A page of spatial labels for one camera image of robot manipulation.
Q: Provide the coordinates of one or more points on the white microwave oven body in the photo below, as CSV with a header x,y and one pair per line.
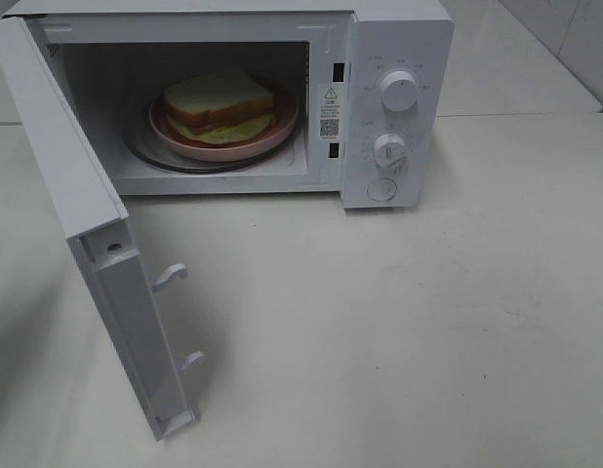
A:
x,y
119,56

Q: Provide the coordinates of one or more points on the white microwave door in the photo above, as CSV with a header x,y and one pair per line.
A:
x,y
96,226

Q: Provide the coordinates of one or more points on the upper white round knob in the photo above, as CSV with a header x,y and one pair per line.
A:
x,y
400,89

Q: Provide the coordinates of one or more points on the sandwich with lettuce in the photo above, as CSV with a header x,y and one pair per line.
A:
x,y
220,108

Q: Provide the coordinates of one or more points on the round white door button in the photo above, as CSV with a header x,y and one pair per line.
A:
x,y
382,189

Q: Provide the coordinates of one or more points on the glass microwave turntable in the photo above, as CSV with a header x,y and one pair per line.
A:
x,y
288,158

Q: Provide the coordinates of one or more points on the lower white timer knob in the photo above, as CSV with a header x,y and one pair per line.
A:
x,y
390,150

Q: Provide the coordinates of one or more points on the pink round plate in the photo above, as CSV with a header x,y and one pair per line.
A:
x,y
285,117

